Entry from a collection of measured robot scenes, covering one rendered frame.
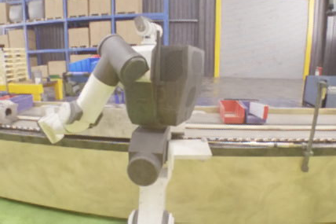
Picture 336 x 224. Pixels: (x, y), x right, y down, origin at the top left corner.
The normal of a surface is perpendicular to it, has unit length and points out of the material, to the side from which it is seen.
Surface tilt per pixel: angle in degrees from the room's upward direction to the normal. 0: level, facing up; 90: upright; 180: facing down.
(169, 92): 85
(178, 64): 85
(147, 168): 84
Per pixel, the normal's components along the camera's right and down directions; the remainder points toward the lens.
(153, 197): -0.11, -0.22
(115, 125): -0.10, 0.05
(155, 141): -0.07, -0.61
